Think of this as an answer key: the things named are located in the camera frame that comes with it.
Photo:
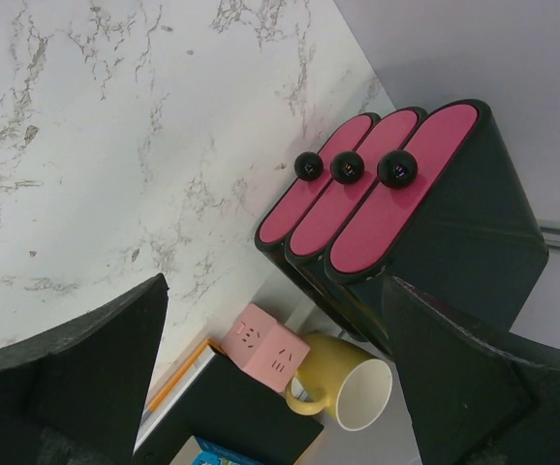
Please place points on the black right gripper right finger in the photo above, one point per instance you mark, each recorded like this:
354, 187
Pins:
475, 394

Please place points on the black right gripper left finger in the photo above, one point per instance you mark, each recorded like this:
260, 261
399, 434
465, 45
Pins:
74, 394

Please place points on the yellow mug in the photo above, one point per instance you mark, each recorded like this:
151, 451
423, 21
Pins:
343, 380

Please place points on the blue illustrated book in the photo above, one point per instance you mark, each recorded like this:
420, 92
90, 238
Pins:
198, 451

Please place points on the pink power socket cube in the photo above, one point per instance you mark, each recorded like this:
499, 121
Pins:
263, 348

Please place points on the black pink drawer organizer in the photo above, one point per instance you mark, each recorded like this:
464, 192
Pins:
432, 198

